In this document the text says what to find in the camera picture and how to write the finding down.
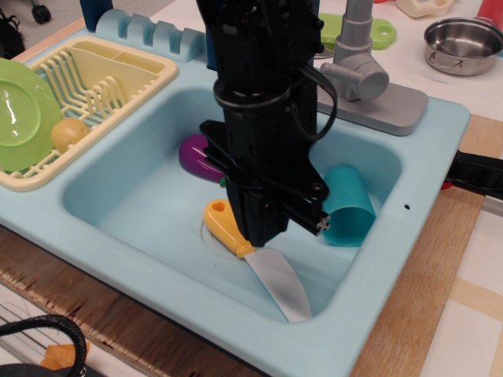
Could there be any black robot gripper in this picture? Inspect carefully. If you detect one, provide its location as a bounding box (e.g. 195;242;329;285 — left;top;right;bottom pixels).
200;100;329;247

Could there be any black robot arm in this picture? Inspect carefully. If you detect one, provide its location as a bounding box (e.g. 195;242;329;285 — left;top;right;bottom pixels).
198;1;335;247

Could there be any teal plastic cup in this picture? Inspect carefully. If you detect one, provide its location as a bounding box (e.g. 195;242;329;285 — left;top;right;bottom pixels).
322;166;376;247

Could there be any purple toy eggplant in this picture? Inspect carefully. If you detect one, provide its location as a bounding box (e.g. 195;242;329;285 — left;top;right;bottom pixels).
178;134;226;187

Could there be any light blue toy sink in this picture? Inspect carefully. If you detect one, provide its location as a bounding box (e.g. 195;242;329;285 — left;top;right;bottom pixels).
0;8;472;377

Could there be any dark blue utensil holder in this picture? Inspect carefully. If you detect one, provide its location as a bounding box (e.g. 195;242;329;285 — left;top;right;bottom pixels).
206;33;218;71

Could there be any wooden base board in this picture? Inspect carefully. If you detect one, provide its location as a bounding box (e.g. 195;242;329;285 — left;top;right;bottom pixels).
0;17;503;377

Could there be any yellow toy potato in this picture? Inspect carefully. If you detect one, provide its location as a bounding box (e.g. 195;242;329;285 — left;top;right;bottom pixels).
50;118;90;154

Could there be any yellow dish drying rack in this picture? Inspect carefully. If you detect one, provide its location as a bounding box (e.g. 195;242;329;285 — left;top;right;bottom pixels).
1;37;178;192

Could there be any black clamp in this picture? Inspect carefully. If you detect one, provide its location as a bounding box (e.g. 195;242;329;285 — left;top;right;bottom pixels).
441;150;502;200

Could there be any orange object in bag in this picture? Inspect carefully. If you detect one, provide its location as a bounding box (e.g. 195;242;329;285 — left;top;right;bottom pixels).
39;344;76;371

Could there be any green plastic plate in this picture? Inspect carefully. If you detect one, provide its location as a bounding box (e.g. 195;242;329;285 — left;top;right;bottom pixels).
1;58;61;172

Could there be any cream plastic toy object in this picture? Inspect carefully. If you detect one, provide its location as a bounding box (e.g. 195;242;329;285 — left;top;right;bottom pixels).
396;0;455;18

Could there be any stainless steel pot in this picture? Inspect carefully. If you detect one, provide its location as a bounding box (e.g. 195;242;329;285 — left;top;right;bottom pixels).
424;17;502;76

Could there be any black chair caster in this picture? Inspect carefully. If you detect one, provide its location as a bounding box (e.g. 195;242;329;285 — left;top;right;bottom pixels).
31;5;52;24

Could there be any red plastic object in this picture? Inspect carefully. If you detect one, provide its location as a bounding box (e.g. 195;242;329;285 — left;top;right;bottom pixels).
476;0;503;28

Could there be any yellow handled toy knife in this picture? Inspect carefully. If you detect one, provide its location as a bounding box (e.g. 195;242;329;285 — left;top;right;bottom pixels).
203;199;312;323

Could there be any black bag strap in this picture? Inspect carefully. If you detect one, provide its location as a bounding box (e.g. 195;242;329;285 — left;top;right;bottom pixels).
0;313;87;377

